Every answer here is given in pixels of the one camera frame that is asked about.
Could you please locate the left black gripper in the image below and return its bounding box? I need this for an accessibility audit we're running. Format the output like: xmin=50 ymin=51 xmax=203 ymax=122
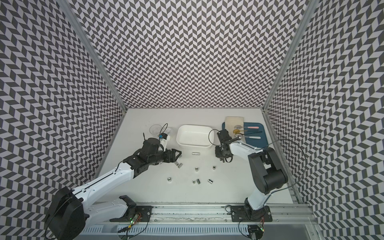
xmin=148 ymin=148 xmax=182 ymax=166

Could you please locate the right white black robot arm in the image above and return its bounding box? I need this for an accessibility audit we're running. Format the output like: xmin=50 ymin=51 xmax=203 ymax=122
xmin=215 ymin=130 xmax=289 ymax=222

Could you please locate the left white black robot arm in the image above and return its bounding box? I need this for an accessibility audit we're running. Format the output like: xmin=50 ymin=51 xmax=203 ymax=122
xmin=44 ymin=138 xmax=182 ymax=240

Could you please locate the white plastic storage box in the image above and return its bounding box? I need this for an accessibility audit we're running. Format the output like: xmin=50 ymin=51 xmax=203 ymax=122
xmin=176 ymin=125 xmax=214 ymax=149

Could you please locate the clear plastic lid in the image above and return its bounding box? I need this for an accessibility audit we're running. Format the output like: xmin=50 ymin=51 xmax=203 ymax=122
xmin=164 ymin=128 xmax=173 ymax=136

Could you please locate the clear plastic cup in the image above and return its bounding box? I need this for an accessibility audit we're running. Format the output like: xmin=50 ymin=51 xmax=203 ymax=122
xmin=149 ymin=124 xmax=163 ymax=138

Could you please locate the beige cloth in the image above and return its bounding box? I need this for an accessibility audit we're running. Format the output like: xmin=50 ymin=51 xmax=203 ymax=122
xmin=225 ymin=117 xmax=244 ymax=141

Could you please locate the blue tray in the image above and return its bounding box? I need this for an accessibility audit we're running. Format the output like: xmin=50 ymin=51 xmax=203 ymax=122
xmin=222 ymin=122 xmax=269 ymax=148

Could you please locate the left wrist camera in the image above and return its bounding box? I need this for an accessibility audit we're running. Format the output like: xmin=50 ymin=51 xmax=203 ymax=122
xmin=159 ymin=133 xmax=171 ymax=151

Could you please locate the white handled spoon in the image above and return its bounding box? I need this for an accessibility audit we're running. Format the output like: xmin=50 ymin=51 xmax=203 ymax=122
xmin=235 ymin=134 xmax=261 ymax=140

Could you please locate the gold black handled spoon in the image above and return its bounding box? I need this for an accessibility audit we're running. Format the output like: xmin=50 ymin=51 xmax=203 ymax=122
xmin=233 ymin=129 xmax=262 ymax=135

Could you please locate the pink handled spoon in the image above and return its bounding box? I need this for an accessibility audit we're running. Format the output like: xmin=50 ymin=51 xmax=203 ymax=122
xmin=234 ymin=125 xmax=260 ymax=130

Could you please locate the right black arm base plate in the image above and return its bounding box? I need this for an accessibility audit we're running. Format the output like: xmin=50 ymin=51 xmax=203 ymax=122
xmin=226 ymin=206 xmax=273 ymax=223

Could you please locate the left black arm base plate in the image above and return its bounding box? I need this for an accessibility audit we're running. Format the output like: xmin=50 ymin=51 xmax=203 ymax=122
xmin=110 ymin=195 xmax=153 ymax=223

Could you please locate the aluminium front rail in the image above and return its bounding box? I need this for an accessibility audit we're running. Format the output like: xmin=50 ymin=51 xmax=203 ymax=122
xmin=89 ymin=203 xmax=317 ymax=225

